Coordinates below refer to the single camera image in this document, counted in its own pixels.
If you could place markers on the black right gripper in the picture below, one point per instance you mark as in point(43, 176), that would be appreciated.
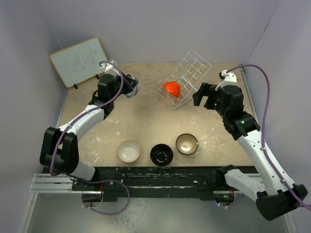
point(198, 95)

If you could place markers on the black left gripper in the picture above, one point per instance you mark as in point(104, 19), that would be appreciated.
point(129, 84)

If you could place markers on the blue floral ceramic bowl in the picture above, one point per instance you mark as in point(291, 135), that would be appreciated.
point(135, 81)

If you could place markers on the orange plastic bowl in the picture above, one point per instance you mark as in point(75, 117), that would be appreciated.
point(172, 88)

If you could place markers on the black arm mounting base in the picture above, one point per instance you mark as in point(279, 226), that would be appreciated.
point(199, 182)

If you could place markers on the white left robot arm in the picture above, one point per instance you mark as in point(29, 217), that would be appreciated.
point(60, 151)

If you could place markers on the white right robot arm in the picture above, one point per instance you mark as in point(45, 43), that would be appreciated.
point(276, 194)

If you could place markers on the beige bowl dark rim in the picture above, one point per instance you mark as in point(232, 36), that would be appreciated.
point(187, 144)

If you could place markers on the white bowl orange rim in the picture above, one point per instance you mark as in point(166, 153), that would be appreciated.
point(129, 151)

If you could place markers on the black glossy bowl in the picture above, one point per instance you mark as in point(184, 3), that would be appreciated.
point(161, 155)

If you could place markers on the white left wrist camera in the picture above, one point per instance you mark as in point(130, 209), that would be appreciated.
point(109, 67)

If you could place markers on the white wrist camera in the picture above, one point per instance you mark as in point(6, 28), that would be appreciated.
point(109, 67)
point(227, 78)

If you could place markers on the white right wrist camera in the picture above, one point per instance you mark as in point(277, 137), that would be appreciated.
point(227, 78)

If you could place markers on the small whiteboard wooden frame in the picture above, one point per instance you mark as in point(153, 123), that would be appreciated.
point(80, 62)

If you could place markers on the aluminium extrusion rail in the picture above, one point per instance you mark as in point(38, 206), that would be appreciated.
point(47, 184)

